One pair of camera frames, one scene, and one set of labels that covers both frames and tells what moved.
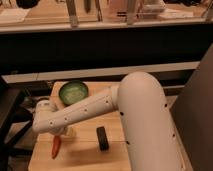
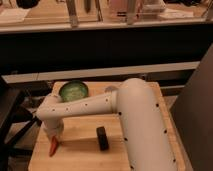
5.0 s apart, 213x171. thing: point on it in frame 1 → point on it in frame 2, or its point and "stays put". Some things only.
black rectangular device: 102,138 stays put
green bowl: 73,90 stays put
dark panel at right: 192,113 stays put
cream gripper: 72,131 → 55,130
